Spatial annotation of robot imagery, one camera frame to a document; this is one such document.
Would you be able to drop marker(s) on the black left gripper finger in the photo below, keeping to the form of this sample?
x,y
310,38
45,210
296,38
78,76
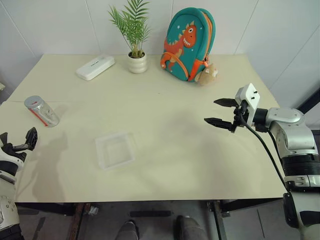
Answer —
x,y
32,140
3,138

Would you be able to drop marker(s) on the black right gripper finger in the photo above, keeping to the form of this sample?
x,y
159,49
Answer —
x,y
220,123
226,102

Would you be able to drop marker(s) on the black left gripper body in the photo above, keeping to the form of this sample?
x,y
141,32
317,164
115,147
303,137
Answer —
x,y
15,150

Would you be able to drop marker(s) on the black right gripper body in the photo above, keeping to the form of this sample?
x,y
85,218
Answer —
x,y
238,117

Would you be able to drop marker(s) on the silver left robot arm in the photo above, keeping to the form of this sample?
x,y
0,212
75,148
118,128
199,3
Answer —
x,y
7,200

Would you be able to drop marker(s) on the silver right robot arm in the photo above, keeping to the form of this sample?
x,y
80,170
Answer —
x,y
292,135

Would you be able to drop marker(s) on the clear plastic jar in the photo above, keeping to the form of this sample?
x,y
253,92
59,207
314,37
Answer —
x,y
46,115

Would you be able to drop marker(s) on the grey cap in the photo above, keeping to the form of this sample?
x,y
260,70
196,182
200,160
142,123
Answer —
x,y
33,102

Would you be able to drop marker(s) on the clear square plastic container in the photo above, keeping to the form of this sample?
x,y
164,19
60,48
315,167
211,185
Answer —
x,y
115,150

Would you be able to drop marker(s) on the beige plush toy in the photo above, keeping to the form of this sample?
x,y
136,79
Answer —
x,y
207,75

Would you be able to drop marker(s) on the teal dinosaur backpack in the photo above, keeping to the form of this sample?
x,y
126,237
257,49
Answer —
x,y
187,45

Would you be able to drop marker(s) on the crumpled clear plastic scrap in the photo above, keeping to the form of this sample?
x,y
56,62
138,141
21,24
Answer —
x,y
92,210

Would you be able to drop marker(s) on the white rectangular case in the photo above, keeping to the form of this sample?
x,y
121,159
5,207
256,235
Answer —
x,y
95,67

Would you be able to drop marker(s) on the white ribbed plant pot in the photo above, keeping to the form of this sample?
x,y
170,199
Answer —
x,y
137,63

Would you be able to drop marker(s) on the dark rounded grey shape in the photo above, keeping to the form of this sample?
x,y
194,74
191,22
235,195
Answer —
x,y
128,230
191,227

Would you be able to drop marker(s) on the black flat floor bar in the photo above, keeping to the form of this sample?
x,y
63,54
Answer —
x,y
150,214

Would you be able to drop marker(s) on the green palm plant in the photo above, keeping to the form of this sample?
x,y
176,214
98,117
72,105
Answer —
x,y
132,25

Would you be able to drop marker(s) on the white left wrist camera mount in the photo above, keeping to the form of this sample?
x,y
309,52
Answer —
x,y
8,157

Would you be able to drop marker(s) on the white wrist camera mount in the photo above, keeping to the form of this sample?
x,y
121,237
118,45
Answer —
x,y
247,96
8,157

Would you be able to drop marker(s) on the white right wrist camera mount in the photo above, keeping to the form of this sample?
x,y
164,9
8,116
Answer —
x,y
247,96

